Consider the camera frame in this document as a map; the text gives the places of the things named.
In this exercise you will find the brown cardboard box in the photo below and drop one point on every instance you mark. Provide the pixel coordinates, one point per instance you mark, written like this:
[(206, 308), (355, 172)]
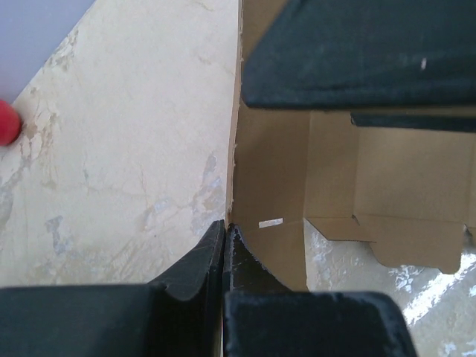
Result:
[(408, 193)]

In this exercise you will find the red apple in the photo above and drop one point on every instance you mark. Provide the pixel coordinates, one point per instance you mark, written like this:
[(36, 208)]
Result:
[(10, 124)]

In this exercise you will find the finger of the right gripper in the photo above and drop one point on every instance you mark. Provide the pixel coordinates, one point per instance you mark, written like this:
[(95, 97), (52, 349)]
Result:
[(347, 54), (424, 122)]

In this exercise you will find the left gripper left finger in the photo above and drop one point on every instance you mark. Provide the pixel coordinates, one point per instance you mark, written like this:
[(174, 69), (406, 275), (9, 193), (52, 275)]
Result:
[(175, 314)]

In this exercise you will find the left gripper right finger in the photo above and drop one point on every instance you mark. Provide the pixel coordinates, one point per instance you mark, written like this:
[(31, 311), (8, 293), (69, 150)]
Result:
[(263, 317)]

